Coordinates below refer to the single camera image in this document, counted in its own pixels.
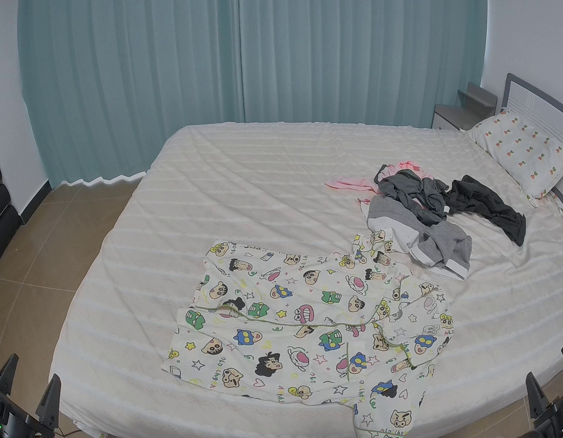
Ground dark grey garment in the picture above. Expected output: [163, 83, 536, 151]
[376, 168, 452, 225]

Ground grey bedside table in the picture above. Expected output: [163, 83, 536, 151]
[433, 81, 499, 130]

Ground grey and white garment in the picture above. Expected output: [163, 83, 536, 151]
[367, 194, 474, 283]

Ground pink garment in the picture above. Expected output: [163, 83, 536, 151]
[325, 158, 435, 200]

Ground bed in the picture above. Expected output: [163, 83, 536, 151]
[48, 72, 563, 438]

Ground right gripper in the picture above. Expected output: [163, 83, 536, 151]
[525, 345, 563, 438]

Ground white printed pillow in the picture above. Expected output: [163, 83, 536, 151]
[467, 109, 563, 207]

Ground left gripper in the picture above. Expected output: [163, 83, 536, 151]
[0, 354, 63, 438]

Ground white printed pyjama top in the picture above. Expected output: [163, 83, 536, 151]
[160, 229, 452, 438]

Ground black chest of drawers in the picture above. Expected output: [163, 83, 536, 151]
[0, 159, 21, 277]

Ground blue-green curtain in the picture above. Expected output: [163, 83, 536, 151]
[18, 0, 243, 187]
[238, 0, 489, 129]

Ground black garment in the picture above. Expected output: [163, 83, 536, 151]
[446, 174, 527, 246]

